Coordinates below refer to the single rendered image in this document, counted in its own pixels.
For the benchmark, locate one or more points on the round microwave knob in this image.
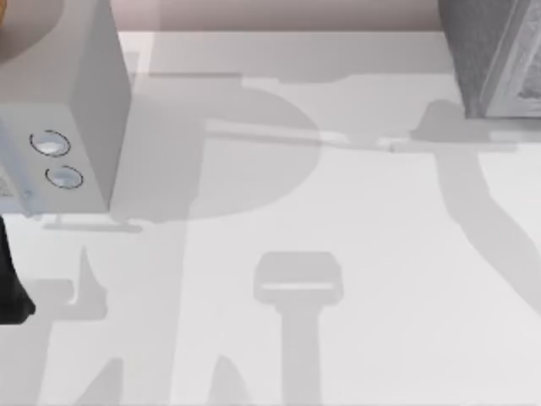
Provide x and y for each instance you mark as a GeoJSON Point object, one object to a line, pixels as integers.
{"type": "Point", "coordinates": [50, 144]}
{"type": "Point", "coordinates": [64, 177]}

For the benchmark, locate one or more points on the pale microwave oven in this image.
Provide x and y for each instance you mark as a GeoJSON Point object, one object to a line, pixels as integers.
{"type": "Point", "coordinates": [50, 84]}

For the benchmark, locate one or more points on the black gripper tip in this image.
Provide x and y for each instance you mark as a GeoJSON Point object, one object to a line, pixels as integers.
{"type": "Point", "coordinates": [10, 292]}

